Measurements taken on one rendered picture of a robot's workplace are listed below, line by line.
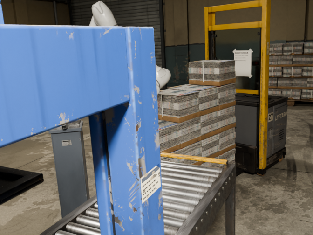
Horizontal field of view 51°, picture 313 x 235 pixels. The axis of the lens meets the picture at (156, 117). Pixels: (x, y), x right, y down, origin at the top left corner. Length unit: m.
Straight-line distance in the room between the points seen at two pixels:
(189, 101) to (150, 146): 2.38
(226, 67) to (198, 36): 6.30
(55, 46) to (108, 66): 0.09
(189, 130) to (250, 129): 1.16
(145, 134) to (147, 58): 0.11
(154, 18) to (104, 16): 7.85
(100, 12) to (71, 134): 0.80
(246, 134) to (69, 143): 2.31
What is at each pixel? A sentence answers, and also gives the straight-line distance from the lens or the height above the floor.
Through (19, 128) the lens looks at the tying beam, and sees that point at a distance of 0.31.
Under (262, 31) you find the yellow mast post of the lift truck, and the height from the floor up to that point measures 1.55.
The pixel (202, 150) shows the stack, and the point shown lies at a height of 0.50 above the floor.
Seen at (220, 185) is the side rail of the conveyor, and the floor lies 0.80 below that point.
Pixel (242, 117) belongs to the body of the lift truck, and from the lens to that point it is 3.93.
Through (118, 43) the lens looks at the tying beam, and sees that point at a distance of 0.42.
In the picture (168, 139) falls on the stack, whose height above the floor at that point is 0.72.
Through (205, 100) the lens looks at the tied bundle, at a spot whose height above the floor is 0.96.
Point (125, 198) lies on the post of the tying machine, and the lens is 0.51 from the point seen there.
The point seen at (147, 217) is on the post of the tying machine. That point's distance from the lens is 0.53.
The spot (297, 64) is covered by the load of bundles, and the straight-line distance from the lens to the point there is 7.40.
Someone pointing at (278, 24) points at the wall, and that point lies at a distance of 9.06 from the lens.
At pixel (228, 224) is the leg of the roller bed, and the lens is 2.11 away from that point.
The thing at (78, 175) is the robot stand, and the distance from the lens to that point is 2.30.
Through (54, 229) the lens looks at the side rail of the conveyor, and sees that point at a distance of 1.48.
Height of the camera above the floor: 1.53
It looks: 13 degrees down
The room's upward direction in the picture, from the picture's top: 3 degrees counter-clockwise
